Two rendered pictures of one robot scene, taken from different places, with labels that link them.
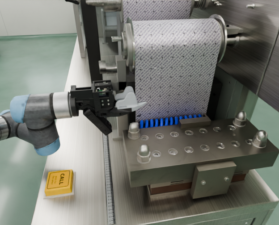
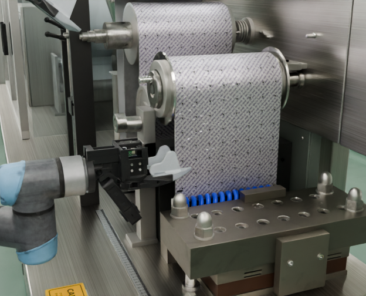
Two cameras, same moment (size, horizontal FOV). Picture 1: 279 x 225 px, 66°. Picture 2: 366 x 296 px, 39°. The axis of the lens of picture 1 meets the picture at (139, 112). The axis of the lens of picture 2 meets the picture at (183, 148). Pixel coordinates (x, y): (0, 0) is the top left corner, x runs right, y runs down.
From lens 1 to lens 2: 0.44 m
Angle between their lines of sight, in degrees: 19
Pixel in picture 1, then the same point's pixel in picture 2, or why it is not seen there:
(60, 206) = not seen: outside the picture
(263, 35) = (331, 68)
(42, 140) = (39, 234)
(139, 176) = (203, 257)
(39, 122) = (39, 201)
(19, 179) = not seen: outside the picture
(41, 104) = (46, 171)
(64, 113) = (78, 184)
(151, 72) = (196, 123)
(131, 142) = (179, 222)
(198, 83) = (260, 136)
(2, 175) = not seen: outside the picture
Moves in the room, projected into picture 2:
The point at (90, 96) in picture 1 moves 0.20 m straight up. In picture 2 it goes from (114, 158) to (109, 49)
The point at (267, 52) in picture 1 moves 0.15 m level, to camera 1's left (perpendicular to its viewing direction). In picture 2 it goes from (340, 87) to (268, 90)
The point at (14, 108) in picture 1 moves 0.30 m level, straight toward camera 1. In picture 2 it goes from (7, 179) to (117, 235)
